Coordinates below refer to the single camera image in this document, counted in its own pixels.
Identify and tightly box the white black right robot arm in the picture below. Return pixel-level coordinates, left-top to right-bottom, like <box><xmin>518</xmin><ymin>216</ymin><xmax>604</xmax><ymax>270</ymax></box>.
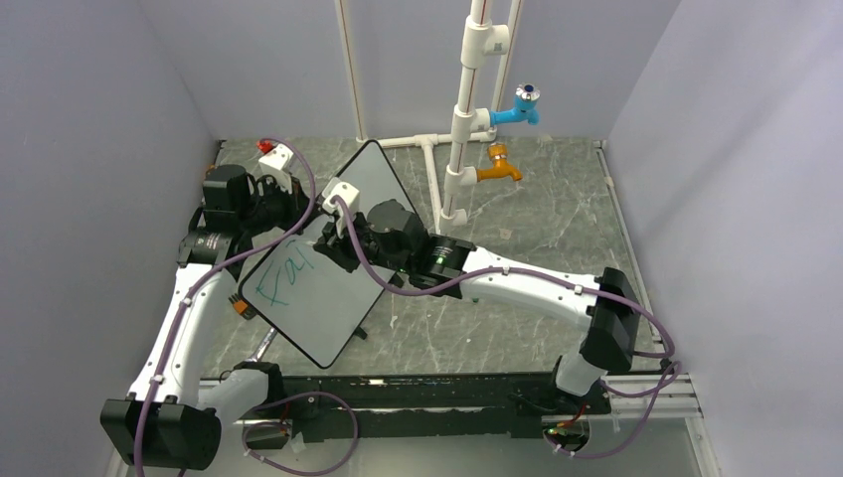
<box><xmin>314</xmin><ymin>196</ymin><xmax>642</xmax><ymax>412</ymax></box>

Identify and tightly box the blue plastic faucet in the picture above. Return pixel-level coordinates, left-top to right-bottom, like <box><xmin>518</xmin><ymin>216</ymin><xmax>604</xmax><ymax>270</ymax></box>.
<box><xmin>489</xmin><ymin>83</ymin><xmax>541</xmax><ymax>127</ymax></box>

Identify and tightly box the orange plastic faucet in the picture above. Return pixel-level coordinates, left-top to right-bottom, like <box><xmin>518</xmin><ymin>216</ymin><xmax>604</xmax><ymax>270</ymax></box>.
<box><xmin>476</xmin><ymin>142</ymin><xmax>523</xmax><ymax>182</ymax></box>

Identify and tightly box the white pvc pipe frame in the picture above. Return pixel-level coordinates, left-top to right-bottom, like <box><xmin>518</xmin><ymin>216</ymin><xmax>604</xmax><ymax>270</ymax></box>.
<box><xmin>334</xmin><ymin>1</ymin><xmax>524</xmax><ymax>232</ymax></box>

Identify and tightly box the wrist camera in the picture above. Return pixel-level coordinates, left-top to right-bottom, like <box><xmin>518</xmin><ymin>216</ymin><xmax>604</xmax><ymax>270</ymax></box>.
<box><xmin>321</xmin><ymin>177</ymin><xmax>360</xmax><ymax>239</ymax></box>
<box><xmin>256</xmin><ymin>139</ymin><xmax>295</xmax><ymax>193</ymax></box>

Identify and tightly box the black framed whiteboard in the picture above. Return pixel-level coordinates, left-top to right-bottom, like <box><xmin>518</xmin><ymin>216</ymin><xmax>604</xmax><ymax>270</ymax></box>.
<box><xmin>239</xmin><ymin>140</ymin><xmax>416</xmax><ymax>369</ymax></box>

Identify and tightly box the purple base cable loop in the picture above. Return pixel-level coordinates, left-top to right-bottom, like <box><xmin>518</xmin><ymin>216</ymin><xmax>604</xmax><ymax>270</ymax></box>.
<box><xmin>240</xmin><ymin>392</ymin><xmax>360</xmax><ymax>477</ymax></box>

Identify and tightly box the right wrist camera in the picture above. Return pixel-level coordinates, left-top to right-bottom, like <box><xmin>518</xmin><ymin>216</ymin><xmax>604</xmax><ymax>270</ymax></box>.
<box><xmin>321</xmin><ymin>177</ymin><xmax>360</xmax><ymax>239</ymax></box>

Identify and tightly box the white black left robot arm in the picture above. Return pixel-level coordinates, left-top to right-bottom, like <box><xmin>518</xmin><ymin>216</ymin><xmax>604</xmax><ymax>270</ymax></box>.
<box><xmin>99</xmin><ymin>165</ymin><xmax>315</xmax><ymax>476</ymax></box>

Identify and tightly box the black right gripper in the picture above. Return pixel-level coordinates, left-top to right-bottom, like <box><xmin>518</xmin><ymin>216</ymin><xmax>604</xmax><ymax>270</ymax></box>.
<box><xmin>315</xmin><ymin>206</ymin><xmax>413</xmax><ymax>274</ymax></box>

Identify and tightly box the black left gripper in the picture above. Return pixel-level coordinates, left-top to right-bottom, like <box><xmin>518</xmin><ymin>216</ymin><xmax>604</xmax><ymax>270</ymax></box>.
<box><xmin>240</xmin><ymin>172</ymin><xmax>324</xmax><ymax>238</ymax></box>

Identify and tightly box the orange black whiteboard eraser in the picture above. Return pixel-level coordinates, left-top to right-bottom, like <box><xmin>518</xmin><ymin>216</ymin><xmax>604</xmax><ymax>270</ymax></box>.
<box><xmin>228</xmin><ymin>294</ymin><xmax>257</xmax><ymax>320</ymax></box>

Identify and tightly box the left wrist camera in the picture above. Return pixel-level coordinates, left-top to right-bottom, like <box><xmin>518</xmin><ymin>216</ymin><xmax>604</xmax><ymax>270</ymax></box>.
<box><xmin>256</xmin><ymin>139</ymin><xmax>295</xmax><ymax>193</ymax></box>

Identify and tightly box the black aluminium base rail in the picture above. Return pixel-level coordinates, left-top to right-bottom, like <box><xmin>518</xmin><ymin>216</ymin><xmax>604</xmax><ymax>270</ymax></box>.
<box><xmin>147</xmin><ymin>372</ymin><xmax>703</xmax><ymax>442</ymax></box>

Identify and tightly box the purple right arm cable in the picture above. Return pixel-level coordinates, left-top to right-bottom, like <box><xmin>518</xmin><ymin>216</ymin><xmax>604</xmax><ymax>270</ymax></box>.
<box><xmin>327</xmin><ymin>194</ymin><xmax>683</xmax><ymax>462</ymax></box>

